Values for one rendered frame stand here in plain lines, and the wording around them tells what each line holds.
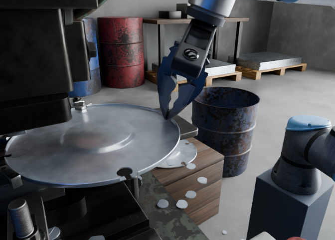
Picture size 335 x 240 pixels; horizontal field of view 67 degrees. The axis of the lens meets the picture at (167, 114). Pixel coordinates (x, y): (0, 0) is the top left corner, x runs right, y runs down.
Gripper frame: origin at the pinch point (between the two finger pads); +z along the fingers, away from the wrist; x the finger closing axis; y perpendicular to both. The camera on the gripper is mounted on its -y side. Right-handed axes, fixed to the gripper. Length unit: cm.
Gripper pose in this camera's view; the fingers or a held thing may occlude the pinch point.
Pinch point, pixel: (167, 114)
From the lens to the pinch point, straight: 50.8
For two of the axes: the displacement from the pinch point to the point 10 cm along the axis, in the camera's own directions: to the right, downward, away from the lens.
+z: -3.2, 8.4, 4.3
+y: 2.2, -3.8, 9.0
